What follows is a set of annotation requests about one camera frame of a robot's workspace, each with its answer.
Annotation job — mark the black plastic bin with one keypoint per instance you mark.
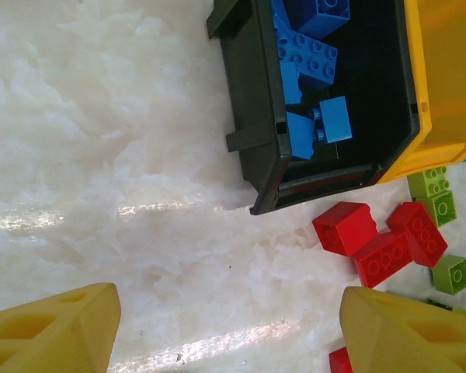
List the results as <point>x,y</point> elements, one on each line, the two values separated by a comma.
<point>256,116</point>

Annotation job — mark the blue two-by-four lego brick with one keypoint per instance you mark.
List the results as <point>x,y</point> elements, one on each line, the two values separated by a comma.
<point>310,58</point>

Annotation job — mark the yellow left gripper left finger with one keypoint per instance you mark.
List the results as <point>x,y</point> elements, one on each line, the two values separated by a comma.
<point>42,342</point>

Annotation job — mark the red two-by-four lego brick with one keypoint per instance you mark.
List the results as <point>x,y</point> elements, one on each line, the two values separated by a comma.
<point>384,258</point>
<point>421,233</point>
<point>339,361</point>

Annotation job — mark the yellow plastic bin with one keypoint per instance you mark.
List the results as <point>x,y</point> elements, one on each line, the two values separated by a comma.
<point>450,77</point>

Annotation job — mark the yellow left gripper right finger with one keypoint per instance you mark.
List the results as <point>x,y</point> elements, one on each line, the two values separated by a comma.
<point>404,342</point>

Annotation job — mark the red two-by-two lego brick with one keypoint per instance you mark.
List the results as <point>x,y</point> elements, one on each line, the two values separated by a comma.
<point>345,229</point>

